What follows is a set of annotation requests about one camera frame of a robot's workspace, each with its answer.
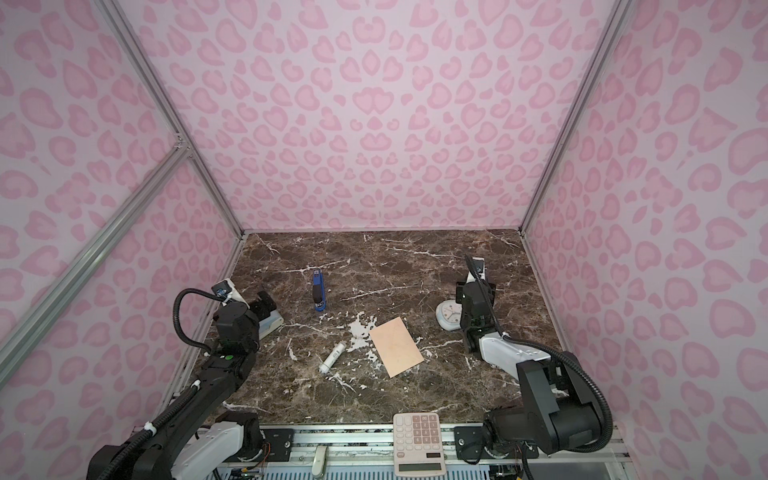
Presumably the white glue stick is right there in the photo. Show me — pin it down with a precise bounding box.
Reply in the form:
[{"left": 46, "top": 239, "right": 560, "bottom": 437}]
[{"left": 319, "top": 342, "right": 346, "bottom": 374}]

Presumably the peach pink envelope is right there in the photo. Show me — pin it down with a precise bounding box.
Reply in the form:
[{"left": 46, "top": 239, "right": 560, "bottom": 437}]
[{"left": 370, "top": 317, "right": 424, "bottom": 378}]

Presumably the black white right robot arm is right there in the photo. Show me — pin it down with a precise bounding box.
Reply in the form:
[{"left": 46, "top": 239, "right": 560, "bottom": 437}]
[{"left": 456, "top": 280, "right": 613, "bottom": 463}]

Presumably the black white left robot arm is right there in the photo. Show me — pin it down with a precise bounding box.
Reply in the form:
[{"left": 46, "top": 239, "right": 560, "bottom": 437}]
[{"left": 86, "top": 281, "right": 278, "bottom": 479}]

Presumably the grey blue rectangular box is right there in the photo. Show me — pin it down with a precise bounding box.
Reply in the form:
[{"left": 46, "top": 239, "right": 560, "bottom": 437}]
[{"left": 259, "top": 310, "right": 284, "bottom": 340}]

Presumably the small white alarm clock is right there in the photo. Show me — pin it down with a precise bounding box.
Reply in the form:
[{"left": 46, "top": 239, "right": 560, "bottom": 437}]
[{"left": 435, "top": 300, "right": 462, "bottom": 331}]

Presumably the pink white calculator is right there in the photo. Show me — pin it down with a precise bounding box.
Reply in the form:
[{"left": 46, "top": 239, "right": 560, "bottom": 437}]
[{"left": 393, "top": 412, "right": 447, "bottom": 478}]

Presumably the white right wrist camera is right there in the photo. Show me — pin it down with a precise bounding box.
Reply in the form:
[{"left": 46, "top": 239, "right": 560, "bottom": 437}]
[{"left": 467, "top": 257, "right": 486, "bottom": 283}]

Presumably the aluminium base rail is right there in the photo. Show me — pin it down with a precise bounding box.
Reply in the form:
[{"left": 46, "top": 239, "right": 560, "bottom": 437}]
[{"left": 205, "top": 423, "right": 638, "bottom": 479}]

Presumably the white clip on rail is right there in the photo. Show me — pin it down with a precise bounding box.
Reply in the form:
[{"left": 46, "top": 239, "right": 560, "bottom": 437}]
[{"left": 311, "top": 445, "right": 328, "bottom": 480}]

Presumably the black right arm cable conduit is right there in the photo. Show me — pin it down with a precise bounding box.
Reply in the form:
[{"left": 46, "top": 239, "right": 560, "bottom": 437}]
[{"left": 464, "top": 254, "right": 614, "bottom": 454}]

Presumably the diagonal aluminium frame bar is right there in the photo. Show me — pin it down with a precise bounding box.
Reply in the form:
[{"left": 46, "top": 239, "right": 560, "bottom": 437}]
[{"left": 1, "top": 141, "right": 188, "bottom": 385}]

